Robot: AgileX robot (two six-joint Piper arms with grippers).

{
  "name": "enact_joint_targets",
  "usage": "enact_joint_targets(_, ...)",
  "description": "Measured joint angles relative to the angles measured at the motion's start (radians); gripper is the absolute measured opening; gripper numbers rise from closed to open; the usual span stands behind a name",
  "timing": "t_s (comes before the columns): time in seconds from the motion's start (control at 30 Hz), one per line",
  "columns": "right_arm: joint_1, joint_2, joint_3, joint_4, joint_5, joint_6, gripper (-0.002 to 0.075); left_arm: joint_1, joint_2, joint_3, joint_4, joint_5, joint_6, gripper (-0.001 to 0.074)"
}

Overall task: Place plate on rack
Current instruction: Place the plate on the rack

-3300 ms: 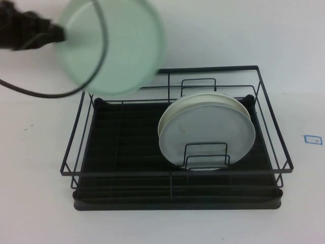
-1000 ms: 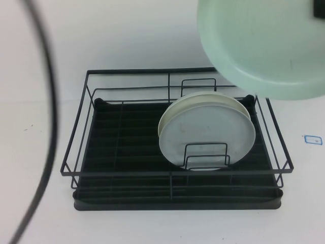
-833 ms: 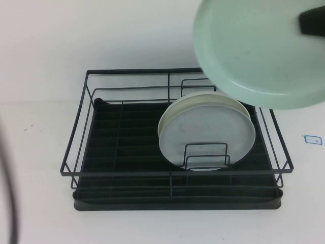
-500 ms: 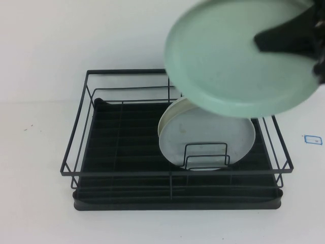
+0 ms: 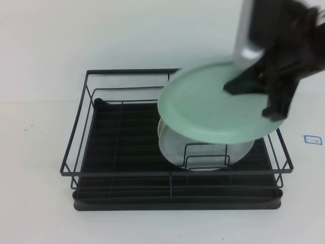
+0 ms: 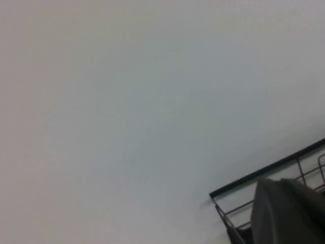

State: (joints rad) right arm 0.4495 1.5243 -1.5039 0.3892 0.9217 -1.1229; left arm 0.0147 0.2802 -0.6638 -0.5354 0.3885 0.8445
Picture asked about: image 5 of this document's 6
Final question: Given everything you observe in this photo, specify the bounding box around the pale green round plate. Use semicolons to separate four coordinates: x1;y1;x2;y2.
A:
156;60;293;142

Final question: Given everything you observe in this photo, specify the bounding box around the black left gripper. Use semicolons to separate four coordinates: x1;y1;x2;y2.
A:
223;0;325;121

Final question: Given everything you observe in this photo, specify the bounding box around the black wire dish rack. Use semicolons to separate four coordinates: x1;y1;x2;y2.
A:
59;68;294;200

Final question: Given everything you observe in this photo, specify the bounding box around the blue outlined white label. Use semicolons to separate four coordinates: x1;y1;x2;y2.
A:
303;134;322;145

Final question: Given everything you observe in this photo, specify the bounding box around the cream round plate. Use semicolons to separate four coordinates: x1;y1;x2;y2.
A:
157;118;166;141

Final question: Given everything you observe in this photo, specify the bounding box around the light grey round plate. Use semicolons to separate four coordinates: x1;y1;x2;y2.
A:
158;124;255;171

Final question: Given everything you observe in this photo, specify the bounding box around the black plastic drip tray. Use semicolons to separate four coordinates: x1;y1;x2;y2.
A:
72;98;284;211

